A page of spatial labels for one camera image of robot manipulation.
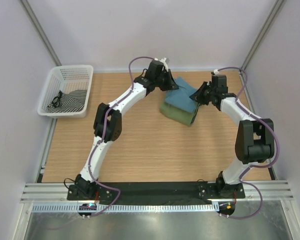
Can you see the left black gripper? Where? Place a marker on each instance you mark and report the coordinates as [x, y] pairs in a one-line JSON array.
[[171, 85]]

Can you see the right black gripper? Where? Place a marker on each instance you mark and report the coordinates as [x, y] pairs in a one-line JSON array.
[[198, 97]]

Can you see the blue tank top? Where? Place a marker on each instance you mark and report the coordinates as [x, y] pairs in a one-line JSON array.
[[180, 98]]

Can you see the green tank top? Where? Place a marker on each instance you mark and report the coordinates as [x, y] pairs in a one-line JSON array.
[[186, 117]]

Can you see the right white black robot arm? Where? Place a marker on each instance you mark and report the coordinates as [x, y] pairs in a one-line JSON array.
[[254, 142]]

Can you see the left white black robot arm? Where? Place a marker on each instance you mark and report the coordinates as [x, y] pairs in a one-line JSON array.
[[108, 123]]

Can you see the black white striped tank top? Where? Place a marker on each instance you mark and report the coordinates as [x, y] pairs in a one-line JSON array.
[[68, 102]]

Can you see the white plastic laundry basket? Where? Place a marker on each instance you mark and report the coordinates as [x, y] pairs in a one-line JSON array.
[[65, 78]]

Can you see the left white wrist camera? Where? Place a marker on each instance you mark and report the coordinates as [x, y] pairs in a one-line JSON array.
[[164, 61]]

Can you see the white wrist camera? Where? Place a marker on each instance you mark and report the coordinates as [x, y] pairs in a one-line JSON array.
[[164, 61], [215, 72]]

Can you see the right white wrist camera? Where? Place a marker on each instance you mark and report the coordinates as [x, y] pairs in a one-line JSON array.
[[215, 72]]

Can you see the right aluminium frame post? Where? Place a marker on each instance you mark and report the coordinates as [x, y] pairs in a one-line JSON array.
[[270, 19]]

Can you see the aluminium frame post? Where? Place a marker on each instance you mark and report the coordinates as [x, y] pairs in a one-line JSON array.
[[40, 31], [270, 19]]

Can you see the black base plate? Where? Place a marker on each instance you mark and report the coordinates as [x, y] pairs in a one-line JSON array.
[[156, 193]]

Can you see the aluminium front rail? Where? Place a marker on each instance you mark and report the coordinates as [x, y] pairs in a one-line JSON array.
[[271, 190]]

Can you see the left aluminium frame post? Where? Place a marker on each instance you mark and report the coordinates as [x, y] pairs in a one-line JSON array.
[[40, 31]]

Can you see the white slotted cable duct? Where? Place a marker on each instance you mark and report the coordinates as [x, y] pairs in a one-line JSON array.
[[91, 208]]

